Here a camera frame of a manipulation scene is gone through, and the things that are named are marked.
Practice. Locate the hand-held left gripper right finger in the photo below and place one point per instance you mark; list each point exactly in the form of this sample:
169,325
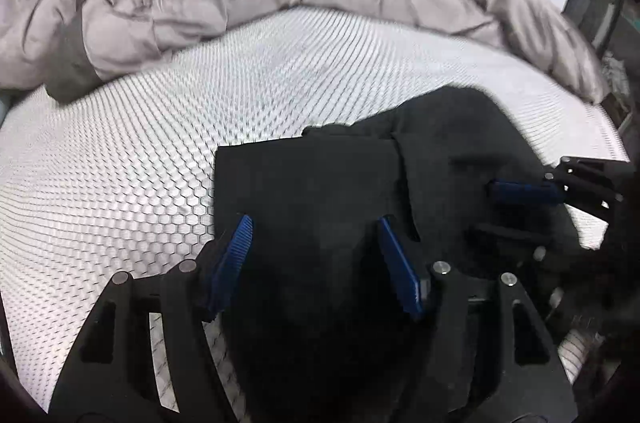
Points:
400,268

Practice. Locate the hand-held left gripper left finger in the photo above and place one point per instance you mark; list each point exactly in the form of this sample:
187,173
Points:
232,258

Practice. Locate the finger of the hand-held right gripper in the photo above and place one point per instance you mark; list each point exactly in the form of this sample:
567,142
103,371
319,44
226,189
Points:
525,192
505,235

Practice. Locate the black pants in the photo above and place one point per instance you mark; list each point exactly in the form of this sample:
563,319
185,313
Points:
325,193

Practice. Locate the white crumpled cloth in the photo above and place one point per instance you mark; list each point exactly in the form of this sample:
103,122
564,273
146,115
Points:
617,78

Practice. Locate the white honeycomb mesh mattress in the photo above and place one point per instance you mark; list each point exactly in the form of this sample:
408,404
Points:
125,153

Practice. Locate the dark shelf unit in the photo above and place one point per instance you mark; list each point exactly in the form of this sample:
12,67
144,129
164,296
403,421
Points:
620,18

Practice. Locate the grey quilted duvet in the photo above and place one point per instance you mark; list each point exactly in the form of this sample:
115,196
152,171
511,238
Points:
200,3

